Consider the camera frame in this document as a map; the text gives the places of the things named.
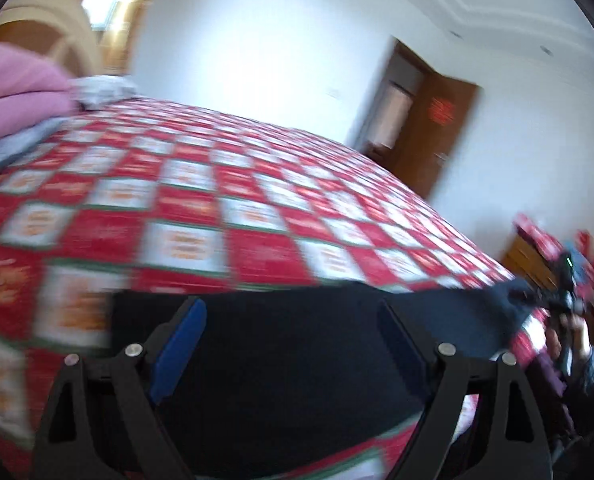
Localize person's right hand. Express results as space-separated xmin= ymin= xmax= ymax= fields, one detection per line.
xmin=546 ymin=317 xmax=594 ymax=368

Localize pink quilt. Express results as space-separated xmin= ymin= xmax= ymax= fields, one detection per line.
xmin=0 ymin=42 xmax=78 ymax=151

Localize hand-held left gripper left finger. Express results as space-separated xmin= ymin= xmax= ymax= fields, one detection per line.
xmin=31 ymin=297 xmax=208 ymax=480

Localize black pants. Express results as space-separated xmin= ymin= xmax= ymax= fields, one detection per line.
xmin=110 ymin=280 xmax=538 ymax=478

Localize brown wooden door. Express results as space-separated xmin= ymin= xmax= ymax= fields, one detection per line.
xmin=392 ymin=72 xmax=480 ymax=201

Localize grey patterned sheet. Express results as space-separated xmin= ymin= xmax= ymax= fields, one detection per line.
xmin=0 ymin=119 xmax=64 ymax=182

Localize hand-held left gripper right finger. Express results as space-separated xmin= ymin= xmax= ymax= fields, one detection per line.
xmin=377 ymin=300 xmax=555 ymax=480

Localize brown door frame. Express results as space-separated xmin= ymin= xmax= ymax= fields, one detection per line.
xmin=354 ymin=40 xmax=430 ymax=161

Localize wooden cabinet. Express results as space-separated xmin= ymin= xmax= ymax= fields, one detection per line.
xmin=502 ymin=235 xmax=594 ymax=331

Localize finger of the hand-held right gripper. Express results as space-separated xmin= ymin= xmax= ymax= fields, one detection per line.
xmin=519 ymin=286 xmax=560 ymax=308

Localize red checked printed blanket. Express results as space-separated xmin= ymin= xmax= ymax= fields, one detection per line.
xmin=0 ymin=95 xmax=550 ymax=480

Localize grey patterned pillow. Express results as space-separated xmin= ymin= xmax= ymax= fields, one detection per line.
xmin=70 ymin=75 xmax=138 ymax=108

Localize cream wooden headboard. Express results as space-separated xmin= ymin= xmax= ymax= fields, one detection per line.
xmin=0 ymin=0 xmax=103 ymax=78

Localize red patterned object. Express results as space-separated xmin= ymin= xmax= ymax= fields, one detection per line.
xmin=514 ymin=212 xmax=594 ymax=281

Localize yellow curtain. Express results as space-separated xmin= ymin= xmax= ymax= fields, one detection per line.
xmin=100 ymin=0 xmax=145 ymax=78

